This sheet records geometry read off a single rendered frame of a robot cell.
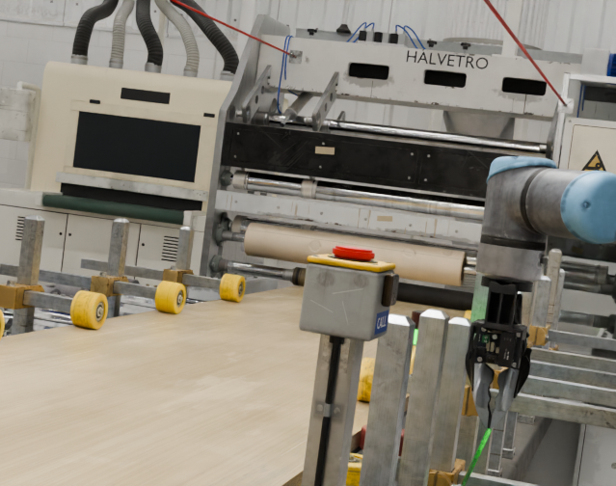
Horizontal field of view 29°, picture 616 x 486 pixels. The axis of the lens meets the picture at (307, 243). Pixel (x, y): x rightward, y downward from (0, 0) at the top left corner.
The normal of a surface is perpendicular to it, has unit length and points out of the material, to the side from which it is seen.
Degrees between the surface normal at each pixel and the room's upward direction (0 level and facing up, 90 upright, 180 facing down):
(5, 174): 90
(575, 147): 90
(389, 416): 90
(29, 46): 90
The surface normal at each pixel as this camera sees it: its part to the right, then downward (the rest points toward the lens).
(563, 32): -0.18, 0.03
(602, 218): 0.46, 0.11
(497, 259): -0.49, -0.01
